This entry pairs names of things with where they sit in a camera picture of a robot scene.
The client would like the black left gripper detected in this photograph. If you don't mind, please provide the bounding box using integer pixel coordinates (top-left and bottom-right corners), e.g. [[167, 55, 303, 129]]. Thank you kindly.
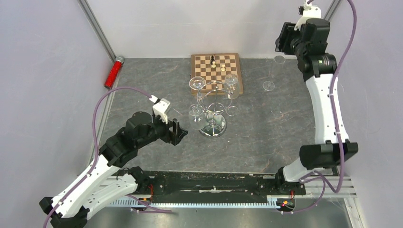
[[137, 112, 189, 148]]

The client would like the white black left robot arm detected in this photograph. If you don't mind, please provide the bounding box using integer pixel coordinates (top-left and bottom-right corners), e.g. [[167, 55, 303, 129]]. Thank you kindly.
[[39, 112, 188, 228]]

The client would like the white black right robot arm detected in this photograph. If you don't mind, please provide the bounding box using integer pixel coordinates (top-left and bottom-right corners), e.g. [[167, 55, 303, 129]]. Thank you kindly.
[[274, 18, 358, 194]]

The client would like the chrome wine glass rack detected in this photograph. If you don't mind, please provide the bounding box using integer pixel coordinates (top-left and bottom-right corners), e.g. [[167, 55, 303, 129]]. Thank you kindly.
[[196, 81, 233, 138]]

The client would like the wooden chessboard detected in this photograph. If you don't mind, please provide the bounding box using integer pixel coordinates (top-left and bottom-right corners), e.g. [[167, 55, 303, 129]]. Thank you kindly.
[[191, 53, 244, 94]]

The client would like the red cylindrical can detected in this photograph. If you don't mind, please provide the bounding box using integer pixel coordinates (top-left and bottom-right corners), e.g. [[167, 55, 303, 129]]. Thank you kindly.
[[104, 56, 125, 90]]

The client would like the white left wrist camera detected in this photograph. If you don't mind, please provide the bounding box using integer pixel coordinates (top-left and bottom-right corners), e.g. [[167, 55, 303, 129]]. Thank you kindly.
[[153, 98, 171, 124]]

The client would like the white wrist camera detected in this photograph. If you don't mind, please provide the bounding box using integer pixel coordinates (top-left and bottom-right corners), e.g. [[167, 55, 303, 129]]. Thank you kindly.
[[294, 0, 322, 30], [153, 98, 171, 124]]

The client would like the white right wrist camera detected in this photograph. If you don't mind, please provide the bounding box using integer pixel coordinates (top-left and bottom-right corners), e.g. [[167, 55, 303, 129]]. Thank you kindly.
[[294, 0, 322, 30]]

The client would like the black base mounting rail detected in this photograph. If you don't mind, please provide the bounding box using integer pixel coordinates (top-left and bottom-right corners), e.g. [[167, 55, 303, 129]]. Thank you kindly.
[[139, 171, 306, 204]]

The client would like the white slotted cable duct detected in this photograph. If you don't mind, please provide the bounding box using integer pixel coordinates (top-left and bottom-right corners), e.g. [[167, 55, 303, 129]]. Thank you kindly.
[[109, 197, 280, 209]]

